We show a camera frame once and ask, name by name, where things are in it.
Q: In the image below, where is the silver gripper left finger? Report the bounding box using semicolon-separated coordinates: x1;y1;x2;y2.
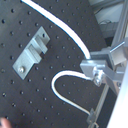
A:
80;60;123;91

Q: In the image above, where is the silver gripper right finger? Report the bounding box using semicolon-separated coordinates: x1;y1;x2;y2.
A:
91;37;128;68

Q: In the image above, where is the white cable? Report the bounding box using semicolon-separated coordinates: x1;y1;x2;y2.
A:
20;0;92;117

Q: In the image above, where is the small metal bracket at edge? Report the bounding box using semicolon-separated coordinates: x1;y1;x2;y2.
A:
87;109;99;128

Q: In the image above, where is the grey metal cable clip bracket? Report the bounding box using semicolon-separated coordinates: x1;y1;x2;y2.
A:
13;27;50;80

